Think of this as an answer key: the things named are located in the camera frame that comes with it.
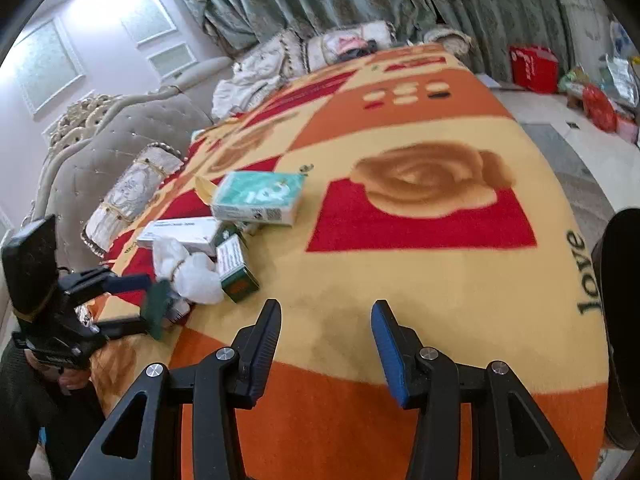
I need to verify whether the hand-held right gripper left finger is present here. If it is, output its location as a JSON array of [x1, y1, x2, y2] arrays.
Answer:
[[70, 298, 283, 480]]

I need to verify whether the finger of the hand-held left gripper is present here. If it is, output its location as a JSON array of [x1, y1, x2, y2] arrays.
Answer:
[[87, 310, 153, 341], [62, 267, 153, 306]]

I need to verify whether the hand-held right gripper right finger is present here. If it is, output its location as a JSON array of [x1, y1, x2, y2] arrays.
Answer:
[[370, 300, 583, 480]]

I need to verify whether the dark green packet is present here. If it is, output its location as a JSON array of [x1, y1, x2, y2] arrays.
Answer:
[[142, 277, 173, 341]]

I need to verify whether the white blue-printed carton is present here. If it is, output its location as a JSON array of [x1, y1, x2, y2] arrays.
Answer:
[[136, 216, 241, 256]]

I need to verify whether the small green orange box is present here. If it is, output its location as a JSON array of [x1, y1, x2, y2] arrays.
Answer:
[[215, 235, 261, 303]]

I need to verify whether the teal tissue pack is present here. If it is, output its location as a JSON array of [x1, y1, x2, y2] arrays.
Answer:
[[210, 171, 306, 226]]

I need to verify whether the black trash bin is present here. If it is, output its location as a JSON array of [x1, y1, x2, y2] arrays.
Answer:
[[590, 207, 640, 453]]

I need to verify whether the person's left forearm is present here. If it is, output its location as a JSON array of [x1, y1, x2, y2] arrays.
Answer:
[[0, 340, 108, 480]]

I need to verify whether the person's left hand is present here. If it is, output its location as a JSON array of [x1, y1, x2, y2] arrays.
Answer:
[[27, 352, 91, 396]]

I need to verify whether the orange red printed blanket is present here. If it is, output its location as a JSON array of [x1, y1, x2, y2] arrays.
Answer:
[[82, 42, 613, 480]]

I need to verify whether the striped floral bolster pillow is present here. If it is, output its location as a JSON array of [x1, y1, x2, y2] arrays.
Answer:
[[82, 142, 186, 258]]

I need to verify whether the beige tufted headboard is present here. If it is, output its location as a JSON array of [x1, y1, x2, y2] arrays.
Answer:
[[22, 57, 236, 261]]

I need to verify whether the white crumpled duvet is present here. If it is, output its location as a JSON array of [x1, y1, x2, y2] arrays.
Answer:
[[210, 52, 286, 121]]

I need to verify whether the square tasselled floral pillow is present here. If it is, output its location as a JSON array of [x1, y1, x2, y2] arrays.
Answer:
[[235, 27, 311, 78]]

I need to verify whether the dark cloth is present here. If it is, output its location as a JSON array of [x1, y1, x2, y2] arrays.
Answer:
[[342, 42, 378, 61]]

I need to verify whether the long floral pillow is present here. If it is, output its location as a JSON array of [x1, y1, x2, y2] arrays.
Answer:
[[305, 20, 398, 73]]

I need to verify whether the red paper shopping bag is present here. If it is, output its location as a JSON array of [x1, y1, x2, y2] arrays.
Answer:
[[510, 45, 560, 93]]

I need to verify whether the red plastic bag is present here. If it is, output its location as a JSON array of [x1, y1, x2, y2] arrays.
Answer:
[[582, 85, 618, 133]]

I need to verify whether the beige lace-trimmed cushion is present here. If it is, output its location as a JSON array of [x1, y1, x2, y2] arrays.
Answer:
[[422, 27, 473, 56]]

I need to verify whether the green snack bag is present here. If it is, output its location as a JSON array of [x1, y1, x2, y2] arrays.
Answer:
[[559, 67, 588, 96]]

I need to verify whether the silver foil bag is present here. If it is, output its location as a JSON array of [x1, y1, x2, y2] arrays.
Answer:
[[605, 55, 636, 101]]

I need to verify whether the lace-covered standing air conditioner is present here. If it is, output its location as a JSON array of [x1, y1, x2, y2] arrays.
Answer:
[[562, 0, 613, 83]]

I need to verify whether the white blue plastic bag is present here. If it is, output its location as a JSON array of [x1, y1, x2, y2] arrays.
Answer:
[[609, 20, 636, 58]]

